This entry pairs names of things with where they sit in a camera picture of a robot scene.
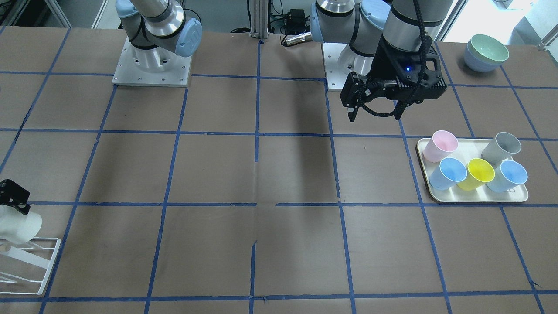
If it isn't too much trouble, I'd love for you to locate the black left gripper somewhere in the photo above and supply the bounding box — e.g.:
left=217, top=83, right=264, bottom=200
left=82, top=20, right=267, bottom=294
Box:
left=340, top=36, right=448, bottom=123

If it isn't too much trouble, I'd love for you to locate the cream white cup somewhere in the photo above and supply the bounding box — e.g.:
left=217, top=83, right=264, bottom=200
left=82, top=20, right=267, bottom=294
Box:
left=0, top=205, right=42, bottom=245

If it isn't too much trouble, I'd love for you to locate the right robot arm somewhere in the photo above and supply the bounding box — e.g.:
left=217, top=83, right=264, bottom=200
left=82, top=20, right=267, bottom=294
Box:
left=113, top=0, right=203, bottom=87

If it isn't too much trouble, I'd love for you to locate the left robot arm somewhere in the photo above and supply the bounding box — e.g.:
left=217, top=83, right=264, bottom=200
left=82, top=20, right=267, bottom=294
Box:
left=310, top=0, right=452, bottom=122

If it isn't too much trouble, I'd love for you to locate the pink cup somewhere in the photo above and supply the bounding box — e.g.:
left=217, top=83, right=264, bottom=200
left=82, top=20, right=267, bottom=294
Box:
left=423, top=130, right=459, bottom=163

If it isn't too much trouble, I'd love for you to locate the light blue cup far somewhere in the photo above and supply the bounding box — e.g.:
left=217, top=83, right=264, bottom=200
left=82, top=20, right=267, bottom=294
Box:
left=429, top=157, right=468, bottom=191

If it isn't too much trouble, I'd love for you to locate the light blue cup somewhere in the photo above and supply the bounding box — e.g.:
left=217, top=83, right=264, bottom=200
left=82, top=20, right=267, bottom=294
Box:
left=429, top=157, right=468, bottom=191
left=486, top=160, right=528, bottom=193

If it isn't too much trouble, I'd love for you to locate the yellow cup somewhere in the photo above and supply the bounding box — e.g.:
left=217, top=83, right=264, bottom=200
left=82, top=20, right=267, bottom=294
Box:
left=458, top=158, right=496, bottom=191

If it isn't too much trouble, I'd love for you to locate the grey cup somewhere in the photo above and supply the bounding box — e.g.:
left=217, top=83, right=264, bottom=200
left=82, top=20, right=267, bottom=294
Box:
left=481, top=132, right=522, bottom=165

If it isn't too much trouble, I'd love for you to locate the light blue cup near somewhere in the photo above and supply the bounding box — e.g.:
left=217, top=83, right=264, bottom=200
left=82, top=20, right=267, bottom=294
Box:
left=486, top=160, right=528, bottom=193

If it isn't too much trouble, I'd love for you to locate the beige plastic tray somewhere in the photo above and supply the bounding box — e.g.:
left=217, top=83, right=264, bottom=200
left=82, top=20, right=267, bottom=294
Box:
left=416, top=137, right=529, bottom=203

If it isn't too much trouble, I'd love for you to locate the green and blue bowl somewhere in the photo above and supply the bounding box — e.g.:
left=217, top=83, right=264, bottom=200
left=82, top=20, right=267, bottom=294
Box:
left=463, top=34, right=510, bottom=73

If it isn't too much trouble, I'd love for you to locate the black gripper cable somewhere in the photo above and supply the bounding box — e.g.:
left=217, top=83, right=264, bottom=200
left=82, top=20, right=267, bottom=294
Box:
left=360, top=0, right=430, bottom=117

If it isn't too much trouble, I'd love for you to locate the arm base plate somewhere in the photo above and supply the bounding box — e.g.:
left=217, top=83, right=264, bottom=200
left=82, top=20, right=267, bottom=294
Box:
left=322, top=42, right=373, bottom=92
left=112, top=38, right=193, bottom=88

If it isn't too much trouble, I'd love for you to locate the white wire cup rack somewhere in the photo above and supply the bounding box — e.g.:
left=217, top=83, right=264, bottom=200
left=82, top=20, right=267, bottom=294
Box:
left=0, top=237, right=61, bottom=296

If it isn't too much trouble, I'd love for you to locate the aluminium frame post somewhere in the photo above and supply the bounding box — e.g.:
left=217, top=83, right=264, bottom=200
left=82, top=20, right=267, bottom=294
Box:
left=248, top=0, right=269, bottom=41

